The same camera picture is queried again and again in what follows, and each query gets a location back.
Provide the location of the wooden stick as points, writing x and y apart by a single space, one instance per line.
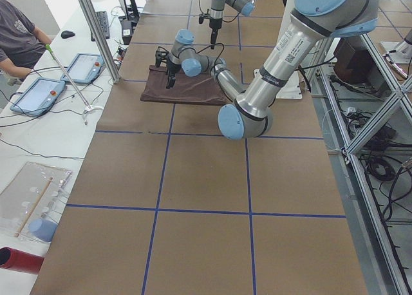
32 209

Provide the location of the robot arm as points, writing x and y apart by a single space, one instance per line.
216 12
248 114

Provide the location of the blue teach pendant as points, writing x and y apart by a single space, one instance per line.
39 98
85 68

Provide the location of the aluminium side frame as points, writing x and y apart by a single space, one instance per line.
367 131

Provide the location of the brown box under frame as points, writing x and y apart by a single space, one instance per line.
355 64

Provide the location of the clear plastic bag sheet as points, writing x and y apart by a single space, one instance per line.
19 195

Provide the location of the aluminium frame post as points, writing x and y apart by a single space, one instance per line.
92 21

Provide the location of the near blue teach pendant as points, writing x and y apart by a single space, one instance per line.
39 98

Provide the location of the dark brown t-shirt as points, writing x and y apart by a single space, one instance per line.
199 90

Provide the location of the red cylinder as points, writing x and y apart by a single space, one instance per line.
20 261

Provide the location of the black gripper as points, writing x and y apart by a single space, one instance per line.
172 68
214 25

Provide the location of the black computer mouse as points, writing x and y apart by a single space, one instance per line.
67 34

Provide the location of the black keyboard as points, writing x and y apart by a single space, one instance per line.
103 21

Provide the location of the blue plastic cap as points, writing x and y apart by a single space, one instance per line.
43 229

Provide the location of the far blue teach pendant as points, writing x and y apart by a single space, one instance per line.
85 68

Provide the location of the seated person grey shirt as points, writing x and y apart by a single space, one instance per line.
22 43

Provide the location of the green handled reacher stick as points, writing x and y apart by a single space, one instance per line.
88 107

